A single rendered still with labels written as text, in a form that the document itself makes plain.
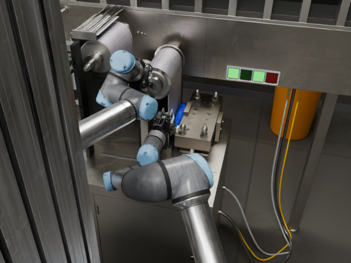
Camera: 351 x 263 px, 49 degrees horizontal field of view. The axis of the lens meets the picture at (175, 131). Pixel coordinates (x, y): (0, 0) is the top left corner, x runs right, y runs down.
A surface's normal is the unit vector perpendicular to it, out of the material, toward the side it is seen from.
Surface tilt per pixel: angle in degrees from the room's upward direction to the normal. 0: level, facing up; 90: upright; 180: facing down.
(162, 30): 90
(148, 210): 90
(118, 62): 51
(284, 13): 90
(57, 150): 90
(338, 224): 0
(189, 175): 41
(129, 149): 0
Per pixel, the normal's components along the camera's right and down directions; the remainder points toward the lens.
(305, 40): -0.24, 0.55
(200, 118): 0.02, -0.82
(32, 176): 0.96, 0.17
